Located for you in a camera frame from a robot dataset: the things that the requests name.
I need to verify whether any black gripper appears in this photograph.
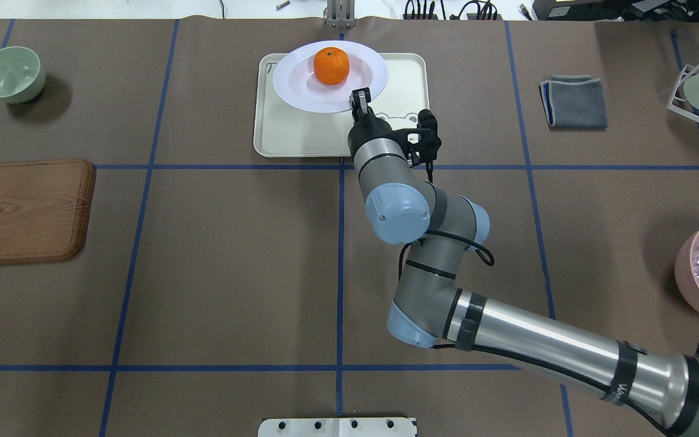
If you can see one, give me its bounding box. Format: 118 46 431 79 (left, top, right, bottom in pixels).
347 87 392 155

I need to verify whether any orange fruit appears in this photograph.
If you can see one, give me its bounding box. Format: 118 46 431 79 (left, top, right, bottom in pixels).
312 47 350 86

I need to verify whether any white round plate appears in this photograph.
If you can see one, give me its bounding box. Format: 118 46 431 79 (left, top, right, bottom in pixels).
274 41 389 113

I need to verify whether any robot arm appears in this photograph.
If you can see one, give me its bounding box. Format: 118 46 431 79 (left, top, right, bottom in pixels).
348 88 699 436

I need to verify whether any cream bear serving tray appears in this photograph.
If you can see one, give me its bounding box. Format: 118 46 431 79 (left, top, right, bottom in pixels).
253 53 430 158

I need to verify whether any grey folded cloth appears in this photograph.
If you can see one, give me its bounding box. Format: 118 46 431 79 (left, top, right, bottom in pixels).
539 75 608 129

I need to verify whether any wooden cutting board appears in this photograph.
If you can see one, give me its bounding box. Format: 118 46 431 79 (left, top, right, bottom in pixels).
0 158 95 265

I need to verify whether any green ceramic bowl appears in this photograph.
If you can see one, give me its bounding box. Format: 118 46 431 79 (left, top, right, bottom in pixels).
0 46 47 104

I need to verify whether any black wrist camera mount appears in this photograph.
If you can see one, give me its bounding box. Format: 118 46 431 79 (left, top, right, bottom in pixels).
392 109 443 181

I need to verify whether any aluminium frame post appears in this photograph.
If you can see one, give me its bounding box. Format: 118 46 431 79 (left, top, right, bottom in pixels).
323 0 357 29

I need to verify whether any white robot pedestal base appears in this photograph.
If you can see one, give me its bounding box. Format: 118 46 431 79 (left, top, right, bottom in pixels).
257 417 419 436

